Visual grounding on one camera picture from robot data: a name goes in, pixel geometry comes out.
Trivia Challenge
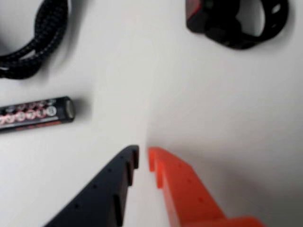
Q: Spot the black and red battery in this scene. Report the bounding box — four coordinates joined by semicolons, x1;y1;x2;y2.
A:
0;95;77;133

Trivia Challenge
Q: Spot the coiled black braided cable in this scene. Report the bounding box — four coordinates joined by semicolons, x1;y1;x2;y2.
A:
0;0;71;80

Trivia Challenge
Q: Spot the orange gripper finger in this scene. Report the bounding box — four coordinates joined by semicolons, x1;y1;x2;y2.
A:
147;146;268;227

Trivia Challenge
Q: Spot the black ring strap device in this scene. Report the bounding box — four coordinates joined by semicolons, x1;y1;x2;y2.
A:
185;0;290;50

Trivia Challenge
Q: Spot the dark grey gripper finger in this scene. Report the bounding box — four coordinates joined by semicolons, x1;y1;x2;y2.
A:
44;145;140;227

